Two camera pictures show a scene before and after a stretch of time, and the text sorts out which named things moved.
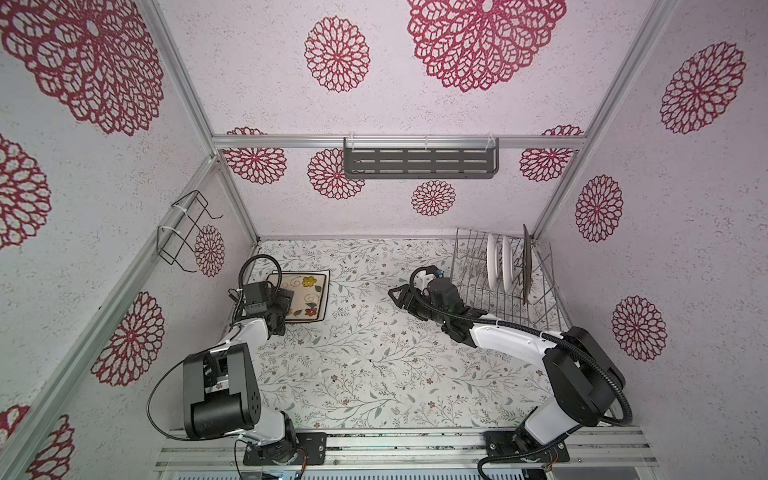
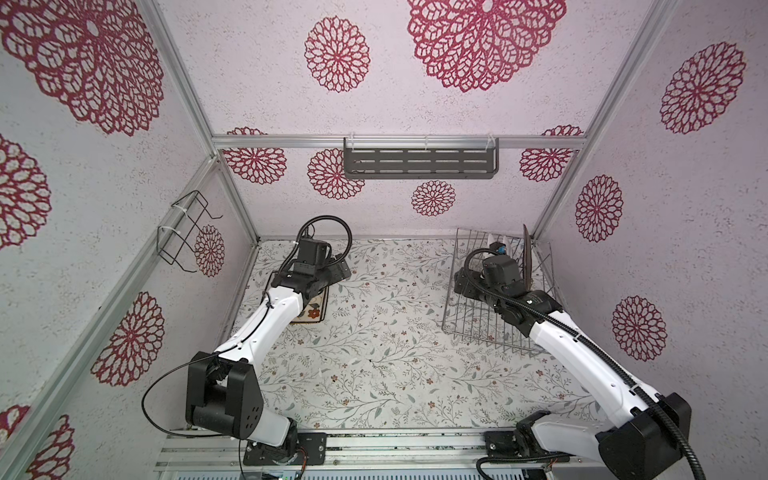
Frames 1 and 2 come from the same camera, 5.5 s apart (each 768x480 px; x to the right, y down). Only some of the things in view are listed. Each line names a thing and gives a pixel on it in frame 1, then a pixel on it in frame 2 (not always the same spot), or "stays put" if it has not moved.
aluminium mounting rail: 407,449 stays put
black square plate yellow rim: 527,265 stays put
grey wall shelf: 421,158 stays put
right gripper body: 414,308 to 475,287
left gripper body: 279,306 to 329,273
